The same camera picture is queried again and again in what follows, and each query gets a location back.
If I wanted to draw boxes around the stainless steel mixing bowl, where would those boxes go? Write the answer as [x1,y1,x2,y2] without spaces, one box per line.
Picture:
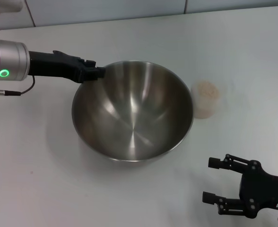
[71,60,194,164]

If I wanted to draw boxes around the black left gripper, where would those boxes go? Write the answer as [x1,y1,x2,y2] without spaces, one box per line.
[28,50,107,84]

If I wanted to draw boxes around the dark cable with silver connector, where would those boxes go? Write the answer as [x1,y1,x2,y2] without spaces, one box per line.
[0,76,36,100]

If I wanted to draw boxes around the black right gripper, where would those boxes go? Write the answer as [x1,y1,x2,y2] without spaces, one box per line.
[201,153,278,219]

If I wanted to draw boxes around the clear plastic cup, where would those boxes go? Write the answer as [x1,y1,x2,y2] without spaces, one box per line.
[190,80,221,119]

